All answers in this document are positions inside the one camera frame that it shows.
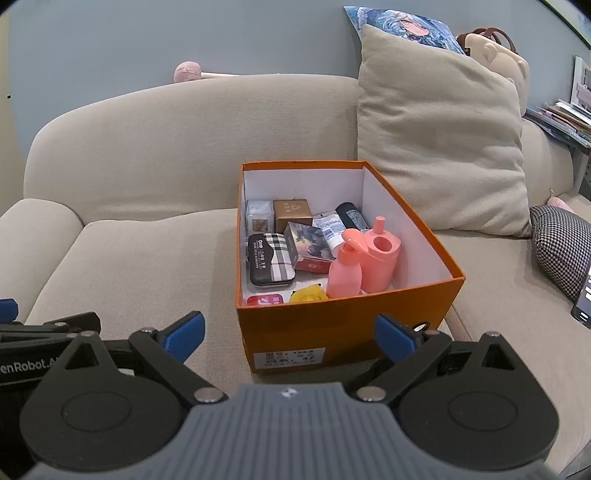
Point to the dark printed card box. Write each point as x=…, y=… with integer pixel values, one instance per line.
x=309, y=244

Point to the gold box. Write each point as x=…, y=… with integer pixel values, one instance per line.
x=292, y=214

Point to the beige sofa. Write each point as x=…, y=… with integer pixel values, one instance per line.
x=161, y=152

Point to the houndstooth cushion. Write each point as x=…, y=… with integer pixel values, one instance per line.
x=558, y=249

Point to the pink massage mallet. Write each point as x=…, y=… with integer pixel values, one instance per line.
x=186, y=72

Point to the black smartphone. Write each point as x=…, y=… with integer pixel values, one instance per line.
x=582, y=304

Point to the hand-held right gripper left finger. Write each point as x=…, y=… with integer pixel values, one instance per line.
x=182, y=334

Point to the pink pump bottle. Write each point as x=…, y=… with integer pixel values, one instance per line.
x=345, y=274

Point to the dark blue bottle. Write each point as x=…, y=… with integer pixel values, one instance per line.
x=353, y=216

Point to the pink plush toy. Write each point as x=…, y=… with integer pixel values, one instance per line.
x=559, y=204

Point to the stack of magazines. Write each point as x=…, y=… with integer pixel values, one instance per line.
x=561, y=120

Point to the pink cylindrical bottle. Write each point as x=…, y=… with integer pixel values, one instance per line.
x=381, y=263

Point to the printed figure pillow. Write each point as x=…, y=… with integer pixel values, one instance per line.
x=411, y=27

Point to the printed packet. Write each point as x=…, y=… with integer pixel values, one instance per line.
x=263, y=301

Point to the white tube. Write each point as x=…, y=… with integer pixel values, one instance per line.
x=330, y=228

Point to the clear plastic box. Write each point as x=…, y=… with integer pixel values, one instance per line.
x=260, y=217

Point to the yellow toy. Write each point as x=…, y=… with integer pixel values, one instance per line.
x=308, y=294

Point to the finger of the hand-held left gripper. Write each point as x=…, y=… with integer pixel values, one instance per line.
x=41, y=332
x=8, y=311

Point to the orange cardboard box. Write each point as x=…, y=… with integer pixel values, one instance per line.
x=332, y=327

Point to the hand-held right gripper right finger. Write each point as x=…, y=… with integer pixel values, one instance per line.
x=395, y=334

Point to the beige throw pillow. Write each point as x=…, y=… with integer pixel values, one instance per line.
x=438, y=138

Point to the plaid zip case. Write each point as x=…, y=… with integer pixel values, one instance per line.
x=270, y=261

